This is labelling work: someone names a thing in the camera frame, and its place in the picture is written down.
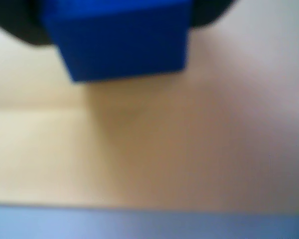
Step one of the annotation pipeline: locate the orange paper square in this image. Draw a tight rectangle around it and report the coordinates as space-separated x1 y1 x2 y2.
0 22 299 212

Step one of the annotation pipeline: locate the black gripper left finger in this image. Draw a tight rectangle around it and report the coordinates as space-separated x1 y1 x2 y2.
0 0 56 47

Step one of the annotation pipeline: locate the small blue cube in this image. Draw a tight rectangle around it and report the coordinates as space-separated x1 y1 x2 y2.
41 0 193 83

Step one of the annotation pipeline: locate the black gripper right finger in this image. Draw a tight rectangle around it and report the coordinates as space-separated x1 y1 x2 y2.
189 0 237 28

